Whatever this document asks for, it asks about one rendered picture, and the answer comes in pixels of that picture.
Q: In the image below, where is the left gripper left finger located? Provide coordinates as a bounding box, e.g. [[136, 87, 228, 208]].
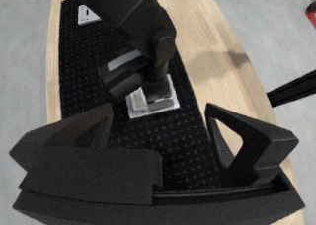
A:
[[19, 103, 114, 148]]

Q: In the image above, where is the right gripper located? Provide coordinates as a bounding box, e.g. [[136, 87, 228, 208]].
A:
[[143, 74, 174, 112]]

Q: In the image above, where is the white well plate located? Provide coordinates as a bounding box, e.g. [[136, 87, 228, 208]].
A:
[[131, 87, 172, 112]]

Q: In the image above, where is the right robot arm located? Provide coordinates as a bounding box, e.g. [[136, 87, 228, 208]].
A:
[[79, 0, 177, 101]]

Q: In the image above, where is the black perforated optical breadboard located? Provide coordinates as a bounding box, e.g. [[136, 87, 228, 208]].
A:
[[58, 0, 221, 191]]

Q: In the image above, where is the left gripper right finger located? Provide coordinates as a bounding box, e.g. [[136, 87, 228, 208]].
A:
[[204, 102, 299, 188]]

